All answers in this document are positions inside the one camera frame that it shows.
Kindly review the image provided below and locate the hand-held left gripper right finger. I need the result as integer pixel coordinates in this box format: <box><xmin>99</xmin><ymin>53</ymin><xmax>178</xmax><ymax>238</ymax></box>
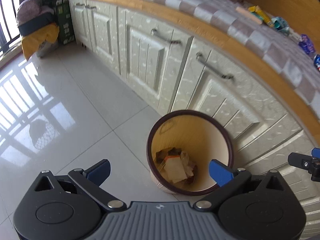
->
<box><xmin>195</xmin><ymin>159</ymin><xmax>287</xmax><ymax>210</ymax></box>

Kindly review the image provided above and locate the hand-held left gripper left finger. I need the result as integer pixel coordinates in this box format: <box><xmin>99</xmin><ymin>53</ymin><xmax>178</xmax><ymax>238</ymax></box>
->
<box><xmin>34</xmin><ymin>159</ymin><xmax>128</xmax><ymax>210</ymax></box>

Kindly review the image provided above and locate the white plastic bag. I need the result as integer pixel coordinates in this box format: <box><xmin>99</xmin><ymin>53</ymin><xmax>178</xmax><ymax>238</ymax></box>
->
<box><xmin>180</xmin><ymin>151</ymin><xmax>196</xmax><ymax>178</ymax></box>

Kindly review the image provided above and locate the paper trash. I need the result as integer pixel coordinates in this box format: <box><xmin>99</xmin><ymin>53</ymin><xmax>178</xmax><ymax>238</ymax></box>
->
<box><xmin>164</xmin><ymin>155</ymin><xmax>191</xmax><ymax>184</ymax></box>

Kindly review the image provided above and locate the brown rimmed waste bin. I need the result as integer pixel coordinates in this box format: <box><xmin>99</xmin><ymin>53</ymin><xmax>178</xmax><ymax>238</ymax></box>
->
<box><xmin>146</xmin><ymin>110</ymin><xmax>235</xmax><ymax>196</ymax></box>

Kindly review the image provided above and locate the brown gold wrapper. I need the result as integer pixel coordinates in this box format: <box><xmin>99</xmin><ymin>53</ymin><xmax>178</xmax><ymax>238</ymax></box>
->
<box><xmin>155</xmin><ymin>148</ymin><xmax>184</xmax><ymax>167</ymax></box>

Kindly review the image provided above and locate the teal plastic wrapper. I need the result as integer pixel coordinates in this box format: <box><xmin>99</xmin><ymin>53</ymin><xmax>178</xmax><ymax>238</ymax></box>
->
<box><xmin>271</xmin><ymin>17</ymin><xmax>291</xmax><ymax>34</ymax></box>

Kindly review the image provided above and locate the yellow carton pack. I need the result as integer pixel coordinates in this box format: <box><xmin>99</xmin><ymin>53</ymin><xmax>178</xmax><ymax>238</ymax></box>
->
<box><xmin>248</xmin><ymin>5</ymin><xmax>274</xmax><ymax>27</ymax></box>

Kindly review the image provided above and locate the purple wrapper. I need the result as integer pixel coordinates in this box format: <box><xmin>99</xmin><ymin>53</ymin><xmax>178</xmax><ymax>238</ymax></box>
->
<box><xmin>299</xmin><ymin>34</ymin><xmax>316</xmax><ymax>54</ymax></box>

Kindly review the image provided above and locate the cream cabinet with wooden top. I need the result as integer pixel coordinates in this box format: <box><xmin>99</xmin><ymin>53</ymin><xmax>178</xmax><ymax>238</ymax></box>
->
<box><xmin>64</xmin><ymin>0</ymin><xmax>320</xmax><ymax>240</ymax></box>

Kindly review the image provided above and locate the yellow bag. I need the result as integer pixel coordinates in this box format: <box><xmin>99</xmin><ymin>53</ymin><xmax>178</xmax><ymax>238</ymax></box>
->
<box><xmin>21</xmin><ymin>24</ymin><xmax>60</xmax><ymax>61</ymax></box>

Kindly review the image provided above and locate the white flat stick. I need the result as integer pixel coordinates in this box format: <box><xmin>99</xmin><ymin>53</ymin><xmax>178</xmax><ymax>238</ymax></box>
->
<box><xmin>236</xmin><ymin>7</ymin><xmax>263</xmax><ymax>25</ymax></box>

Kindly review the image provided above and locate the green carton box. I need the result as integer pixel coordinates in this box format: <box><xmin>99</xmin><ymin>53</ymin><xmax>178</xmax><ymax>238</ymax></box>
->
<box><xmin>55</xmin><ymin>0</ymin><xmax>76</xmax><ymax>46</ymax></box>

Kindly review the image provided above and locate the dark basket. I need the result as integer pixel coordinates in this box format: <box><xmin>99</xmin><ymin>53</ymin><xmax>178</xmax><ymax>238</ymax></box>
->
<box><xmin>19</xmin><ymin>12</ymin><xmax>56</xmax><ymax>37</ymax></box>

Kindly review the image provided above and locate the brown white checkered cloth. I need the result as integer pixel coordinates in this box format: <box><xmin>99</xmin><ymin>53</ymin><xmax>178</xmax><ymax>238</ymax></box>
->
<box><xmin>110</xmin><ymin>0</ymin><xmax>320</xmax><ymax>108</ymax></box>

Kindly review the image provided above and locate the black balcony railing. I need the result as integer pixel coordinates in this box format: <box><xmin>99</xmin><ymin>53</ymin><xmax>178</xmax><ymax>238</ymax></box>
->
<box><xmin>0</xmin><ymin>0</ymin><xmax>21</xmax><ymax>53</ymax></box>

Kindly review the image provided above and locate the pink cushion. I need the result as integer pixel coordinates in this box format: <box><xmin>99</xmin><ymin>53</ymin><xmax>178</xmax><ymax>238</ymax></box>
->
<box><xmin>17</xmin><ymin>0</ymin><xmax>54</xmax><ymax>27</ymax></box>

